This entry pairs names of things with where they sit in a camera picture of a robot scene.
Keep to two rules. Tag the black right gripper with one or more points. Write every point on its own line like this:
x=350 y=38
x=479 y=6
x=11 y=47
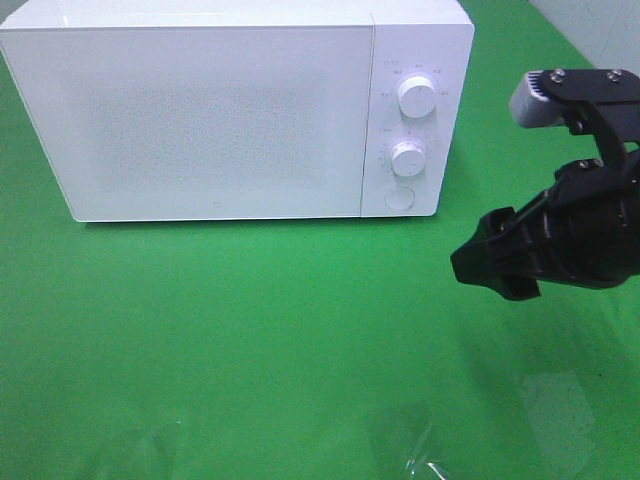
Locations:
x=581 y=231

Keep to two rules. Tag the round white door-release button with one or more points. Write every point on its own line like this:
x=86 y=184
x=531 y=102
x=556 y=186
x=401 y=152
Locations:
x=400 y=198

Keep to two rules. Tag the white dial knob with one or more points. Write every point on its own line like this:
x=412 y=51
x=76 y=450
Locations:
x=408 y=158
x=416 y=96

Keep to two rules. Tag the white microwave door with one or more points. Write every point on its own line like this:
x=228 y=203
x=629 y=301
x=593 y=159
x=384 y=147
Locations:
x=199 y=123

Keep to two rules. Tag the clear tape patch front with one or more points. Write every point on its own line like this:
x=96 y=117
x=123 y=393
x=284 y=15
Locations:
x=422 y=451

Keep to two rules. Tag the green table mat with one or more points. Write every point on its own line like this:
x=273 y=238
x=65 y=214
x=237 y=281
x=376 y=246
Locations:
x=289 y=349

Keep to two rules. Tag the white microwave oven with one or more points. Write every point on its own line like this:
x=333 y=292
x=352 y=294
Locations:
x=409 y=37

